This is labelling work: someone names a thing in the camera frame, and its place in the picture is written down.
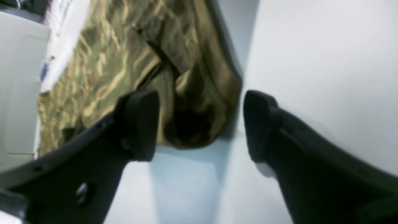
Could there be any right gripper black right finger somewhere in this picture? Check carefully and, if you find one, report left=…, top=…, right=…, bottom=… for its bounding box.
left=243, top=90, right=398, bottom=224

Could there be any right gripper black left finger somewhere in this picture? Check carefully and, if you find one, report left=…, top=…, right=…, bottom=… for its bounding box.
left=1, top=90, right=160, bottom=224

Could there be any camouflage T-shirt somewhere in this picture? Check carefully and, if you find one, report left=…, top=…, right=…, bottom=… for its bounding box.
left=38, top=0, right=243, bottom=157

